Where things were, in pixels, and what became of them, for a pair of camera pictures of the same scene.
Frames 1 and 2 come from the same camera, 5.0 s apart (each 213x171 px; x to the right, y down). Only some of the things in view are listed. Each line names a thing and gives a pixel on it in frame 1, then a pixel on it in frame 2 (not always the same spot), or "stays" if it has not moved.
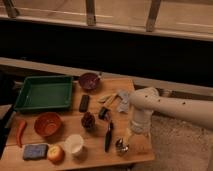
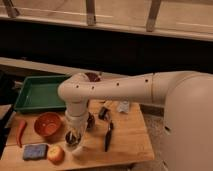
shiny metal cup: x=121 y=147 → x=73 y=138
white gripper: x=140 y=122 → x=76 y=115
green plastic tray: x=45 y=92 stays
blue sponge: x=35 y=151 stays
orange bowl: x=47 y=123 stays
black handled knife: x=108 y=137 stays
